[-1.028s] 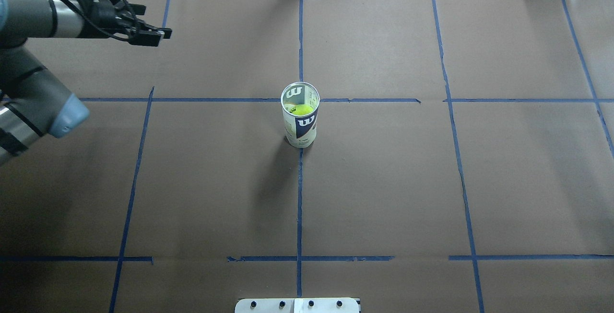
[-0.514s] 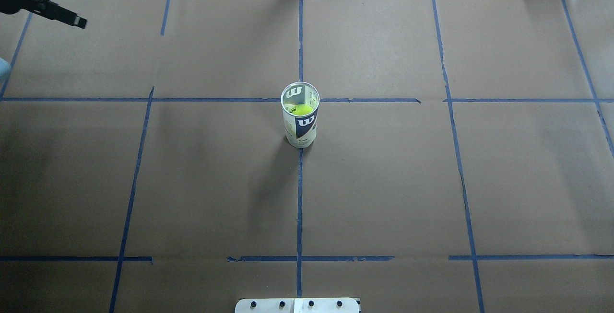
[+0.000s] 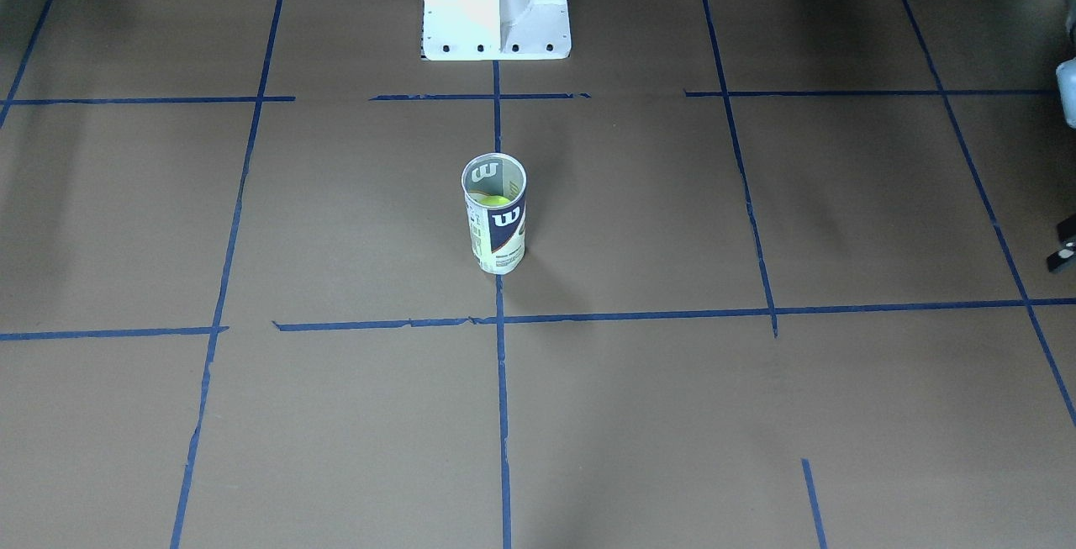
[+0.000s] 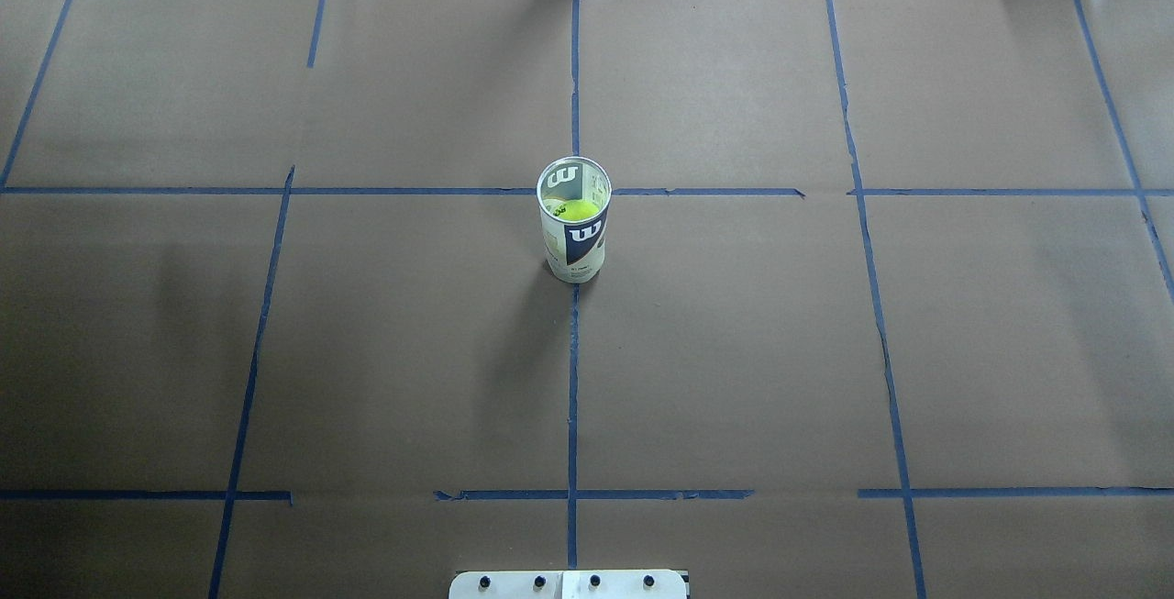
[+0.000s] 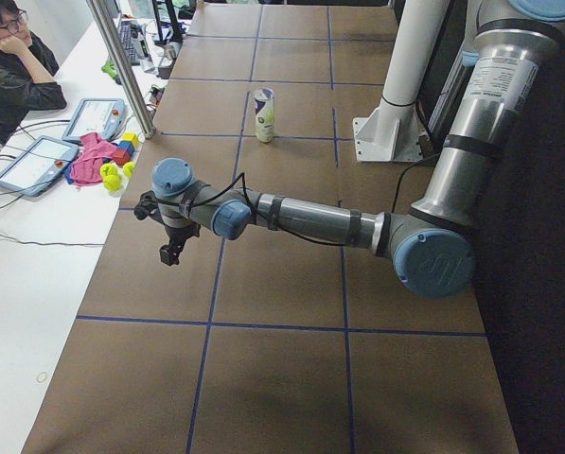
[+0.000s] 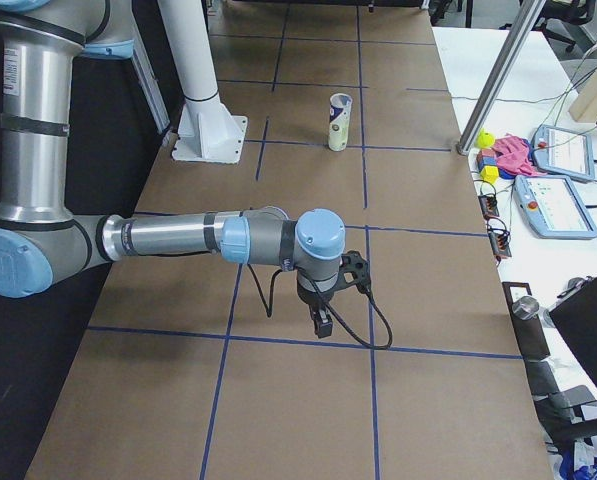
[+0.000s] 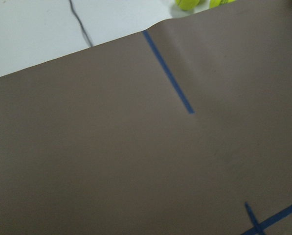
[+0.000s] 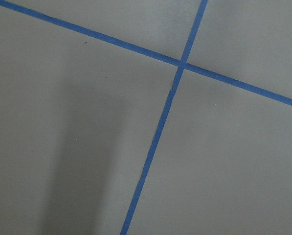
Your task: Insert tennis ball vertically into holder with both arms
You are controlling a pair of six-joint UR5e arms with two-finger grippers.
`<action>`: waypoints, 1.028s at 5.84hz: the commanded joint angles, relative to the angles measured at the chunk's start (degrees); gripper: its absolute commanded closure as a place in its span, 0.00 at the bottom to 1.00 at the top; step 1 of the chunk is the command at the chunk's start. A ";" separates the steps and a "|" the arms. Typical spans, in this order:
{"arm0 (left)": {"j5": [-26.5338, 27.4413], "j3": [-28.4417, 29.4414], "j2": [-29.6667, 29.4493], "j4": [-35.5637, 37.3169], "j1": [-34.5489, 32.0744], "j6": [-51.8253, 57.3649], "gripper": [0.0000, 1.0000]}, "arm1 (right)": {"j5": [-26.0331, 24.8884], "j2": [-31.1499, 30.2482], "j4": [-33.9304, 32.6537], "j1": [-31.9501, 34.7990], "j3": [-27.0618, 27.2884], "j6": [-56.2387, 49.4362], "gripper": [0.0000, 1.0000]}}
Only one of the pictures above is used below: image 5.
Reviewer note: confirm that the teach pendant tablet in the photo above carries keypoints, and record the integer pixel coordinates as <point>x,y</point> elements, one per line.
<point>39,166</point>
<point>101,115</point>

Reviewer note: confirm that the tennis ball on desk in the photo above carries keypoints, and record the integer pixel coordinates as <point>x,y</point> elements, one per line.
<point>112,182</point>
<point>107,170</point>
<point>128,169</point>

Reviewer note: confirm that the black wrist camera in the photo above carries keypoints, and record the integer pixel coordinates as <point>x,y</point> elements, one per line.
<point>147,207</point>

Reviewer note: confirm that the red cube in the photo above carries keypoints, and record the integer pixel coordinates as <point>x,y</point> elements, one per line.
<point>121,156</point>

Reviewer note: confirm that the blue cube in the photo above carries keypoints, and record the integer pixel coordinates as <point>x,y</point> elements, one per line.
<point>127,146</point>

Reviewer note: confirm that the pink cloth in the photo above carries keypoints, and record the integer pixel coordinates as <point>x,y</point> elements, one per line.
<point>95,150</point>

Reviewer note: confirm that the small metal cup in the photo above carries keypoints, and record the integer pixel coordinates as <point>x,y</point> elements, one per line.
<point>170,51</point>

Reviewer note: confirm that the green plastic tool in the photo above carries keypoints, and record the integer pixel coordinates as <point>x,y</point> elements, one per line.
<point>109,69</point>

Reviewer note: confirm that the yellow cube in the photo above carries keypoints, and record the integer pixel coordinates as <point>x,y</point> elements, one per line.
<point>130,137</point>

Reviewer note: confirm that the aluminium frame post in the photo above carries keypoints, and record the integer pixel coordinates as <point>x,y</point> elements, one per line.
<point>106,26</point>

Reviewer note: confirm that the far teach pendant tablet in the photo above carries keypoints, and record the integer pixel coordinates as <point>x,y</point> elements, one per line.
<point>101,115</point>

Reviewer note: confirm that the Roland Garros tennis ball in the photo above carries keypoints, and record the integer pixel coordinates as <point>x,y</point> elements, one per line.
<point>267,115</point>

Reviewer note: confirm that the person in black jacket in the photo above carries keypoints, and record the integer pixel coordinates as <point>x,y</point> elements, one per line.
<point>27,70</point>

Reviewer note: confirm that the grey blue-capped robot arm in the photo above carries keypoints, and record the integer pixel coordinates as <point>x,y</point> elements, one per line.
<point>417,211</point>

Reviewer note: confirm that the Wilson tennis ball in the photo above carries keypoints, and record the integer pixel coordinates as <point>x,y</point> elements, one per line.
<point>265,133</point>

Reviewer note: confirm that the black keyboard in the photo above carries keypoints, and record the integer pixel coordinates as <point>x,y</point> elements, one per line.
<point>125,37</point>

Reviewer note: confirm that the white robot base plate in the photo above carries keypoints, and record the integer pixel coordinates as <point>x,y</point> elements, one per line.
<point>390,134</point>

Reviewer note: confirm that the near teach pendant tablet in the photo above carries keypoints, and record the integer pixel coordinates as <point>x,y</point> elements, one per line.
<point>39,166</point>

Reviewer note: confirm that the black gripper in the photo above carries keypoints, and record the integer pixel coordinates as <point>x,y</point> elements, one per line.
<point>177,234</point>

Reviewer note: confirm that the clear water bottle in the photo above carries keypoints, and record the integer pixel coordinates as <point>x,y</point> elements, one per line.
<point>142,51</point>

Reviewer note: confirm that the clear tennis ball can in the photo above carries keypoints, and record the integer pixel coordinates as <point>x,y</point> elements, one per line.
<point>262,96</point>

